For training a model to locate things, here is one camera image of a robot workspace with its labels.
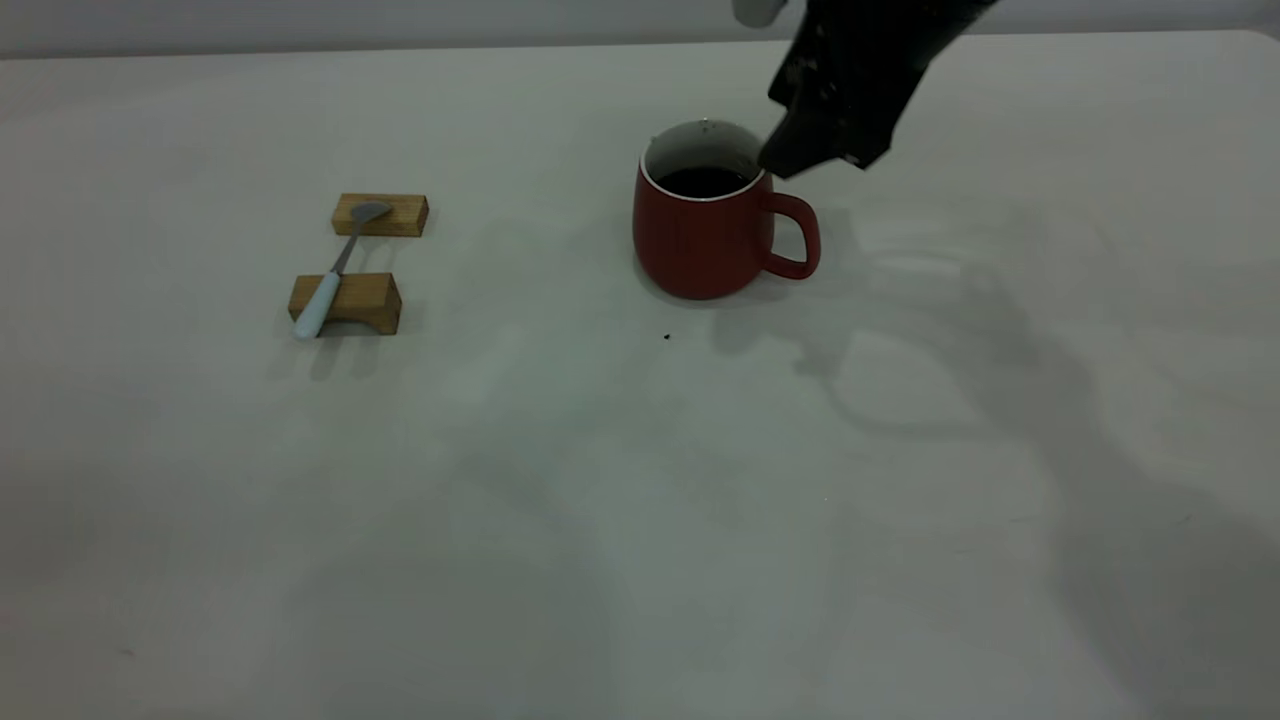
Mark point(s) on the arched wooden block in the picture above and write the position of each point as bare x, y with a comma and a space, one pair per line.
370, 295

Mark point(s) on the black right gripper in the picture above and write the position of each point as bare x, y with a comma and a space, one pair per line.
860, 50

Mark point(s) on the dark coffee liquid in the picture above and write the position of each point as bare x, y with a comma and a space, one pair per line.
700, 183

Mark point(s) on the red ceramic mug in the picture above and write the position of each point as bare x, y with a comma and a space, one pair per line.
700, 245

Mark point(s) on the plain rectangular wooden block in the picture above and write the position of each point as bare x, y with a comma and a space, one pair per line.
405, 215

